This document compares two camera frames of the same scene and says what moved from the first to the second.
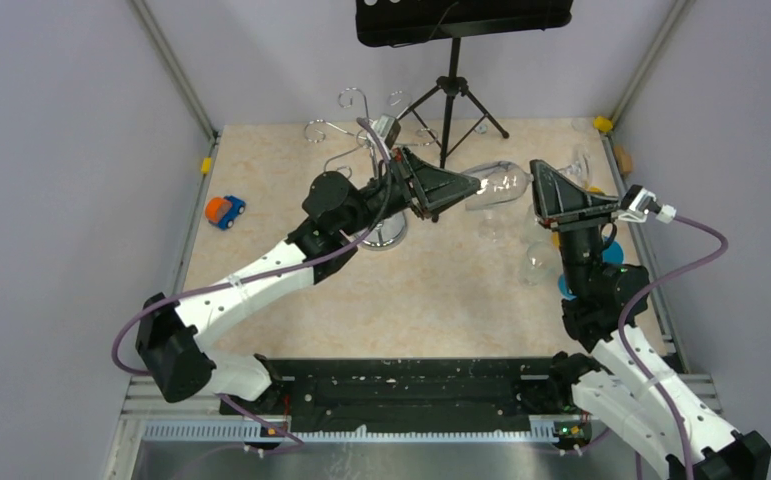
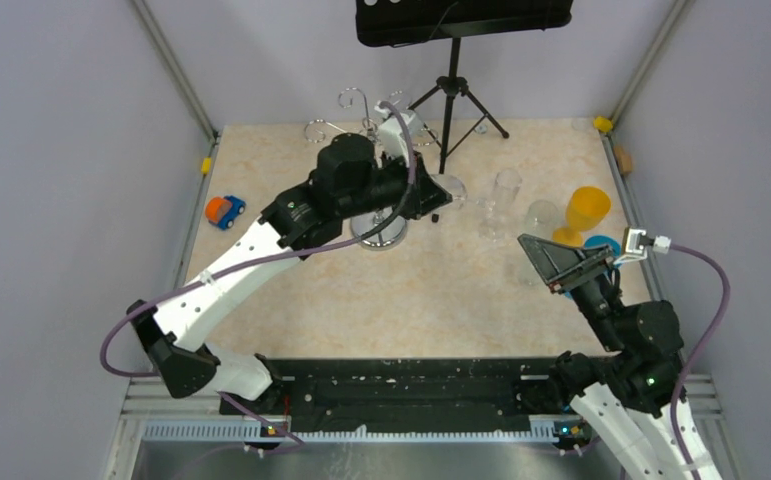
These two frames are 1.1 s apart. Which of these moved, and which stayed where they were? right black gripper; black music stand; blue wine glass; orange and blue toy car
Moved: right black gripper
Stayed: black music stand; blue wine glass; orange and blue toy car
